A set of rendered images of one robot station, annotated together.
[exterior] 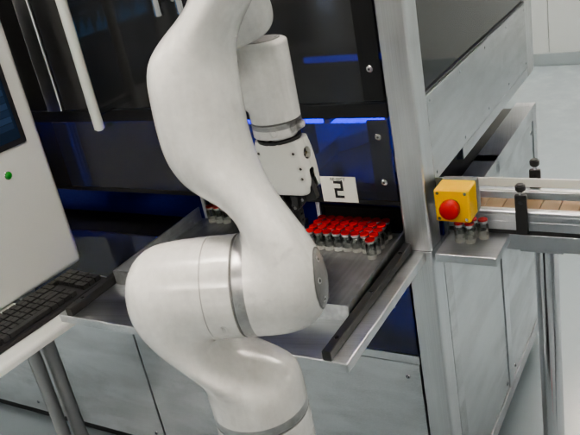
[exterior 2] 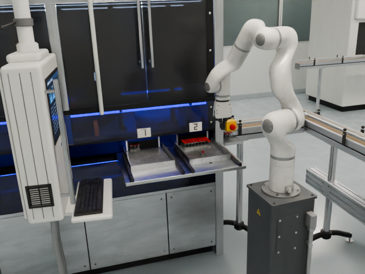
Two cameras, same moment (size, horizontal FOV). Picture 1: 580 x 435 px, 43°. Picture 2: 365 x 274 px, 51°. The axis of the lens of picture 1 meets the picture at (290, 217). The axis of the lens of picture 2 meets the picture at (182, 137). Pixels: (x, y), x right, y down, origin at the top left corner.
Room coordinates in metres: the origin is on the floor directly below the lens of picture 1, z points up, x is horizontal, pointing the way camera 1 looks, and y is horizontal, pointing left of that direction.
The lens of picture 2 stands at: (-0.05, 1.71, 1.75)
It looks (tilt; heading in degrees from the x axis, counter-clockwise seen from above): 19 degrees down; 312
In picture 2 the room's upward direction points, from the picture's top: 2 degrees counter-clockwise
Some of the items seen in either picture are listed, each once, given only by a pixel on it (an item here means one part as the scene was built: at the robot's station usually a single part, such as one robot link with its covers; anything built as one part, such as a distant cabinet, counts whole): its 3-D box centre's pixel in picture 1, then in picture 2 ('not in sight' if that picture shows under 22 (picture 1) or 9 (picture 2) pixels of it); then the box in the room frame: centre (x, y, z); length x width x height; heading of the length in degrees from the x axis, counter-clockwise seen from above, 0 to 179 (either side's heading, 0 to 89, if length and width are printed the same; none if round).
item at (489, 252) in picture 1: (475, 243); (229, 140); (1.38, -0.38, 0.87); 0.14 x 0.13 x 0.02; 147
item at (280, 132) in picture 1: (278, 126); (222, 97); (1.17, -0.01, 1.27); 0.09 x 0.08 x 0.03; 57
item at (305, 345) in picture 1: (249, 278); (177, 160); (1.42, 0.11, 0.87); 0.70 x 0.48 x 0.02; 57
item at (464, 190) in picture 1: (457, 198); (230, 125); (1.35, -0.34, 1.00); 0.08 x 0.07 x 0.07; 147
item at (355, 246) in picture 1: (342, 241); (196, 144); (1.45, -0.10, 0.90); 0.18 x 0.02 x 0.05; 57
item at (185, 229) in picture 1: (202, 246); (148, 155); (1.58, 0.22, 0.90); 0.34 x 0.26 x 0.04; 147
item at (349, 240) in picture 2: not in sight; (325, 238); (0.81, -0.83, 0.07); 0.50 x 0.08 x 0.14; 57
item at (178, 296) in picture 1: (216, 330); (279, 134); (0.76, 0.11, 1.16); 0.19 x 0.12 x 0.24; 78
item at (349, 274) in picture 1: (325, 263); (201, 150); (1.37, -0.05, 0.90); 0.34 x 0.26 x 0.04; 147
